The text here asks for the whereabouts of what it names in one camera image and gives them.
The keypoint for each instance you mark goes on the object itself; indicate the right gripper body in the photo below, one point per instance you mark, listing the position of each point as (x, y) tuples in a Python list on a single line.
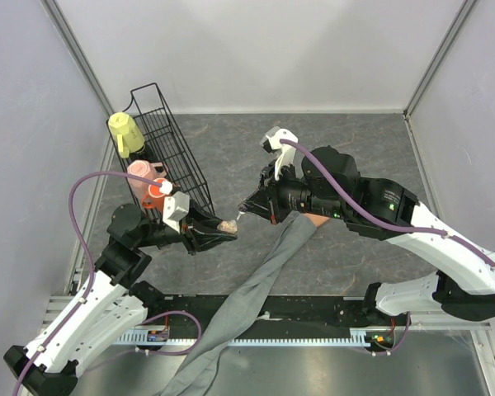
[(282, 192)]

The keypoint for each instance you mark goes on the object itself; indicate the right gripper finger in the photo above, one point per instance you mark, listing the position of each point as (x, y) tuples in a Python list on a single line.
[(262, 213), (257, 202)]

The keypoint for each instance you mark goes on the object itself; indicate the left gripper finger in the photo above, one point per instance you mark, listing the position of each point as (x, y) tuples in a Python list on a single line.
[(199, 218), (205, 242)]

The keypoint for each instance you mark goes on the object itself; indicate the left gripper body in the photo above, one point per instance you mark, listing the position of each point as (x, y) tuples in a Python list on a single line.
[(186, 233)]

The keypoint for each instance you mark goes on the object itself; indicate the nail polish bottle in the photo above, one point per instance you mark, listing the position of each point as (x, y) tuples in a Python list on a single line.
[(228, 226)]

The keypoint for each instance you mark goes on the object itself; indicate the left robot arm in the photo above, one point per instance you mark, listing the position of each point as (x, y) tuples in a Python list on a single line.
[(112, 301)]

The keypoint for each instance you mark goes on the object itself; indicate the grey sleeve forearm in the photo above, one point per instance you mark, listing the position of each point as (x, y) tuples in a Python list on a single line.
[(238, 313)]

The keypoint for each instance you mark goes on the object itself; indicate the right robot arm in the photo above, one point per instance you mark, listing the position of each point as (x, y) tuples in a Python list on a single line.
[(463, 282)]

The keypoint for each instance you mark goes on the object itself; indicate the mannequin hand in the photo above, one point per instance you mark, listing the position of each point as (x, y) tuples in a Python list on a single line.
[(317, 220)]

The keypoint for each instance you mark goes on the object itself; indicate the orange mug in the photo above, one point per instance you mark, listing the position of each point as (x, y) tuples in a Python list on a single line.
[(156, 194)]

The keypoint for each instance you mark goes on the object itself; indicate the pink mug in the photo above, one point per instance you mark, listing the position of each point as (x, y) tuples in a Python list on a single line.
[(147, 170)]

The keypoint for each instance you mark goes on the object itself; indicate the yellow mug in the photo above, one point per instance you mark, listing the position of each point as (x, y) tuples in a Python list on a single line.
[(127, 135)]

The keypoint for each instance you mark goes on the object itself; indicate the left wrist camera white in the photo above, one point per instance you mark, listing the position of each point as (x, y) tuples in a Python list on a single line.
[(176, 206)]

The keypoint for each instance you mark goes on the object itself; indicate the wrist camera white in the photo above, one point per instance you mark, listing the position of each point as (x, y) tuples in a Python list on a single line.
[(176, 206), (285, 153)]

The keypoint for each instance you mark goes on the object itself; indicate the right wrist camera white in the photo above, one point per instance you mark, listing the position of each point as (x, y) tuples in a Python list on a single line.
[(285, 153)]

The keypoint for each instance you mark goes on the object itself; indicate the black wire rack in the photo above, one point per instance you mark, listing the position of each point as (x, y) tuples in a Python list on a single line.
[(165, 143)]

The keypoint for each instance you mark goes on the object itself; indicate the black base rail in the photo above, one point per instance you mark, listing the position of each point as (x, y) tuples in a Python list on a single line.
[(283, 320)]

